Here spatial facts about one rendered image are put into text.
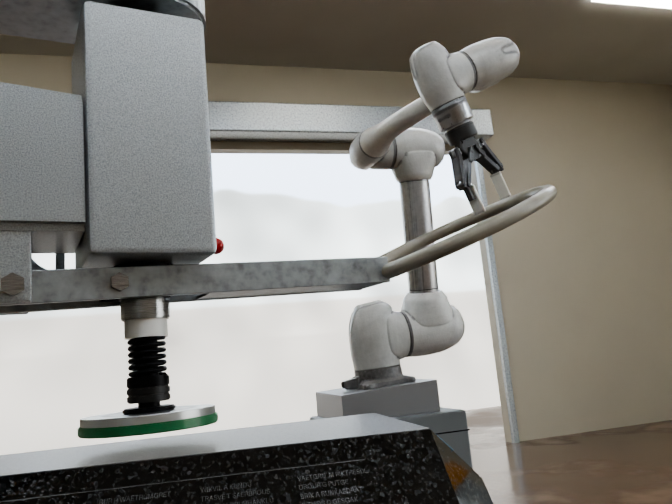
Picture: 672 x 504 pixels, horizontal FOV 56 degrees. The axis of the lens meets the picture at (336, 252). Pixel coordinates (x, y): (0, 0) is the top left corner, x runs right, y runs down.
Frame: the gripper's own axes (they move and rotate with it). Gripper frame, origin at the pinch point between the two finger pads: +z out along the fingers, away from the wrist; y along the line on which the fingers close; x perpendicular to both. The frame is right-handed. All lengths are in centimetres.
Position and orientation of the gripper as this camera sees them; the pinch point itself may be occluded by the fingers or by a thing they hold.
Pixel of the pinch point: (491, 201)
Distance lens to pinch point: 159.8
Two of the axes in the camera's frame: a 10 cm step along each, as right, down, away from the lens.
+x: 6.4, -2.7, -7.2
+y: -6.4, 3.2, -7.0
